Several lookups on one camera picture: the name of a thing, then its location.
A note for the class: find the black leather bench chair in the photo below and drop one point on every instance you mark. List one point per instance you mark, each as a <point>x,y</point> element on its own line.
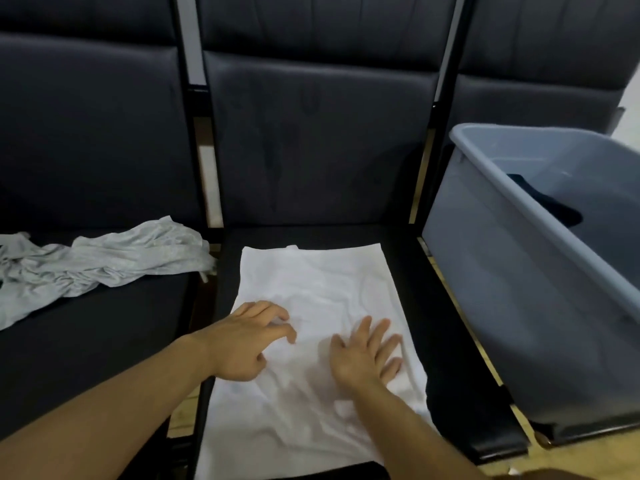
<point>545,44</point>
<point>95,134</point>
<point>320,144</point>

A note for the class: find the white shirt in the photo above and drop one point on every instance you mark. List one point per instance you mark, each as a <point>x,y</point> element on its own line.
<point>310,284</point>

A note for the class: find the black garment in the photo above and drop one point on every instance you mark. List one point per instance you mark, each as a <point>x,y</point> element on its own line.
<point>545,199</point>

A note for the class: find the person's left forearm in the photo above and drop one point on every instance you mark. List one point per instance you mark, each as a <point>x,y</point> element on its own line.
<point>90,414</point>

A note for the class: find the person's left hand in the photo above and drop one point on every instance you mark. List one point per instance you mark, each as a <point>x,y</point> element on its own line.
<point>240,344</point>

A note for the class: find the person's right forearm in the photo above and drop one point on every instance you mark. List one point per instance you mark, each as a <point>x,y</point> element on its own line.
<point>410,434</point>

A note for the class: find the person's right hand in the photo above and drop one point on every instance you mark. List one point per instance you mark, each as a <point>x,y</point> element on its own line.
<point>365,359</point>

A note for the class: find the blue-grey plastic bin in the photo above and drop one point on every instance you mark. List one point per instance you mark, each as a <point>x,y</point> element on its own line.
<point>490,294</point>

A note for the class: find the gray metal bench armrest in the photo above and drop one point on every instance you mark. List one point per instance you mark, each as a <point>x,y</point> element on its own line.
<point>617,122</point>

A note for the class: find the grey tank top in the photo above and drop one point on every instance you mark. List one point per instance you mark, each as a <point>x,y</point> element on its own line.
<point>100,264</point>

